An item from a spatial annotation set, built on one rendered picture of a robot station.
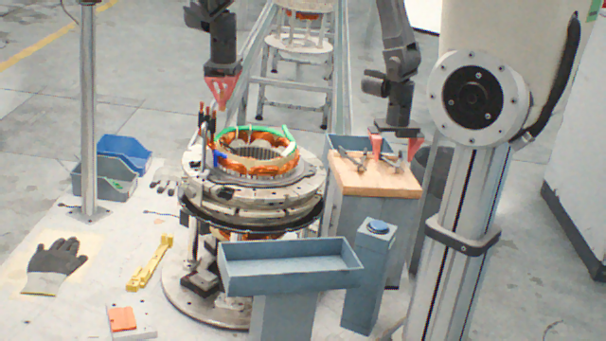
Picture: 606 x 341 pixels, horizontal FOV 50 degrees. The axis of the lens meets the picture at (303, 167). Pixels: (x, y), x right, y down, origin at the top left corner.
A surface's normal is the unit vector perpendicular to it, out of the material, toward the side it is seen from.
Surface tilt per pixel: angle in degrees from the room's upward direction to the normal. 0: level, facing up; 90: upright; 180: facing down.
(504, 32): 109
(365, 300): 90
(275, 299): 90
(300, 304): 90
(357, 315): 90
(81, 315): 0
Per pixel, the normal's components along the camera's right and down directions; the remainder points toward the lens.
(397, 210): 0.14, 0.44
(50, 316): 0.13, -0.90
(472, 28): -0.65, 0.53
